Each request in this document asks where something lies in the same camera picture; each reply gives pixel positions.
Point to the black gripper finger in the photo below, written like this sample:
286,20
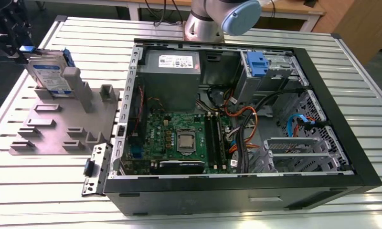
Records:
27,35
13,53

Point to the hard disk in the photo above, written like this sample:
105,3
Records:
47,74

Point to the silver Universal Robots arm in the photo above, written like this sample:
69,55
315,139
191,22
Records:
200,26

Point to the metal disk bay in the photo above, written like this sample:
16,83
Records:
293,142

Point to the grey parts rack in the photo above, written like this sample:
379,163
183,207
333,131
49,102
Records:
57,119

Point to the metal expansion card retainer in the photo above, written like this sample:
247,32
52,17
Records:
99,152

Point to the grey power supply unit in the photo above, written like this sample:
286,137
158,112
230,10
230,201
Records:
168,90

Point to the green motherboard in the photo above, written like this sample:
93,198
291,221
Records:
158,124

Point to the silver CPU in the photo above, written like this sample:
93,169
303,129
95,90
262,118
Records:
187,141

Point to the CPU socket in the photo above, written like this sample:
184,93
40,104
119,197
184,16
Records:
186,150

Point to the black graphics card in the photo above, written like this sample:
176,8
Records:
180,168

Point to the black RAM slot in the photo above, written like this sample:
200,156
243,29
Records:
220,143
211,143

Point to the blue drive latch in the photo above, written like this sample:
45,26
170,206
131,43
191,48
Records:
256,64

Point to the metal optical drive cage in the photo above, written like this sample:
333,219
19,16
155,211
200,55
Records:
251,88

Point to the wooden desk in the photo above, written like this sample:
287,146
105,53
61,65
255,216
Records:
293,9

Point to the black open PC case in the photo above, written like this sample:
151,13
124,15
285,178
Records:
210,198

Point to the small black box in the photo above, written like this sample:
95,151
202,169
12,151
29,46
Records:
310,3

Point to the brown wooden cabinet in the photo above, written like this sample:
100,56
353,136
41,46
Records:
362,23

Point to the white desk frame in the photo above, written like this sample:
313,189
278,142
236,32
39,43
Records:
133,14

